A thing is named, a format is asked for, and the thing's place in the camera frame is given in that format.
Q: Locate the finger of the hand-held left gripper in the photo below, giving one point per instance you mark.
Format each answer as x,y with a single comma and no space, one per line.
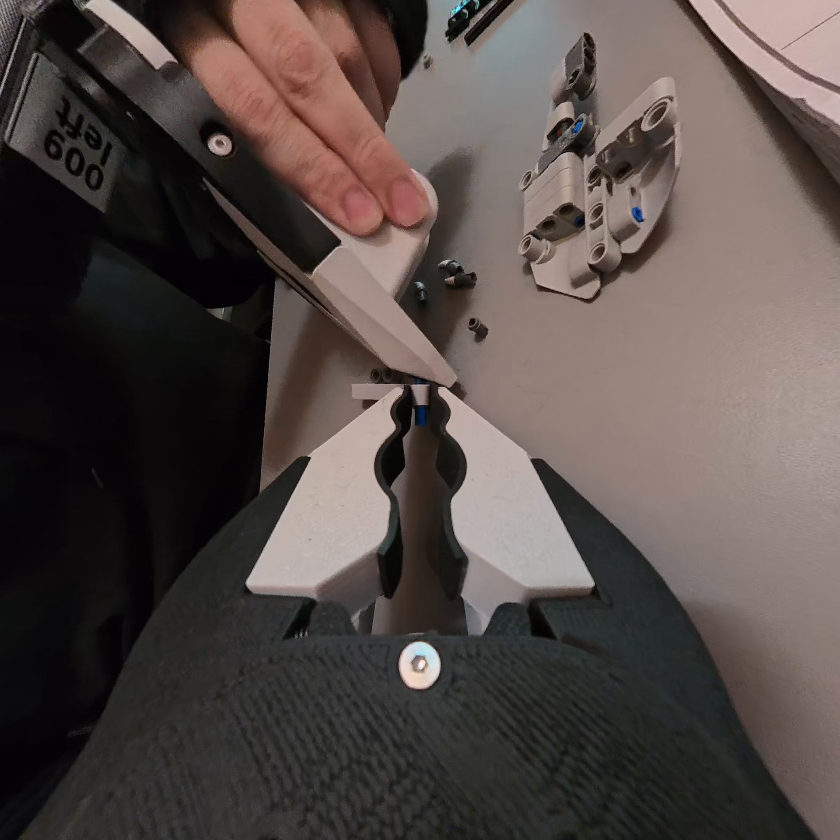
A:
387,295
315,302

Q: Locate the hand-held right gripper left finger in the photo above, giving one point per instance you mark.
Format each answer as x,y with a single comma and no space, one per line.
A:
328,518

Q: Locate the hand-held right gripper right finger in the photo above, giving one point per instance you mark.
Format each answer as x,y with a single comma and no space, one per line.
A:
518,525

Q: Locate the small white toy bush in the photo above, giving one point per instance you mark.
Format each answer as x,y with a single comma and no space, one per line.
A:
421,395

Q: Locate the blue toy connector pin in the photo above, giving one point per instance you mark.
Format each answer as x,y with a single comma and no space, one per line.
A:
421,415

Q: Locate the grey desk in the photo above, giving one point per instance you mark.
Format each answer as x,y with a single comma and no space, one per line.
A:
656,426

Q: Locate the person's left hand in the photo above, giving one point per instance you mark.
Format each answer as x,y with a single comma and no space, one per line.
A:
308,111

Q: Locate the person's dark clothing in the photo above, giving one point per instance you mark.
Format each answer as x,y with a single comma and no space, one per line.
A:
98,459

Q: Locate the grey toy brick assembly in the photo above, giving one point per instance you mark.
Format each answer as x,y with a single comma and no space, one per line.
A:
604,190

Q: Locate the open instruction booklet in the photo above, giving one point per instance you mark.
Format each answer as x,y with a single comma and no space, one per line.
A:
787,59

